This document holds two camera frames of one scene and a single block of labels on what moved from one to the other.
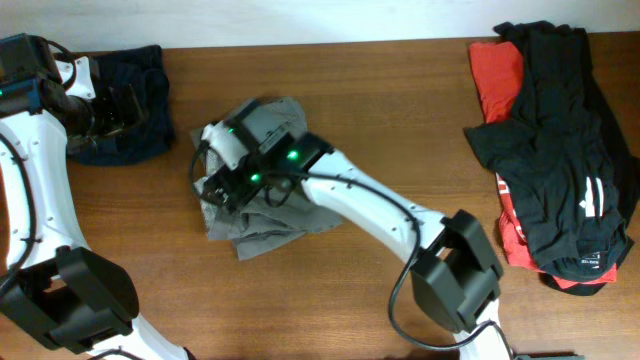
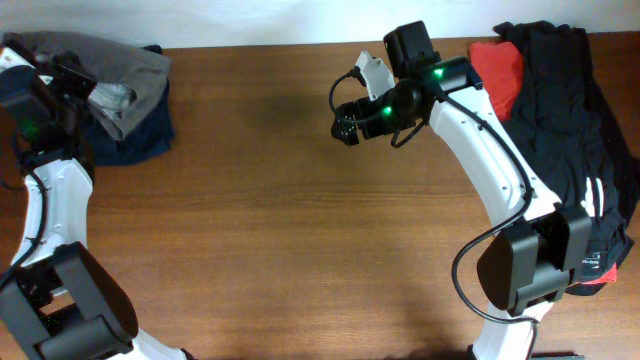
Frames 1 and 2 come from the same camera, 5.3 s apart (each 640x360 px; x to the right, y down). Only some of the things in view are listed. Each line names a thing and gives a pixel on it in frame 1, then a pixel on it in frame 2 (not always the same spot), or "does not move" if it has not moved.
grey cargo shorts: x=272 y=218 -> x=127 y=78
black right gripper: x=240 y=190 -> x=363 y=106
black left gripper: x=114 y=120 -> x=64 y=71
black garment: x=571 y=178 does not move
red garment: x=497 y=68 does not move
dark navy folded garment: x=144 y=68 does not move
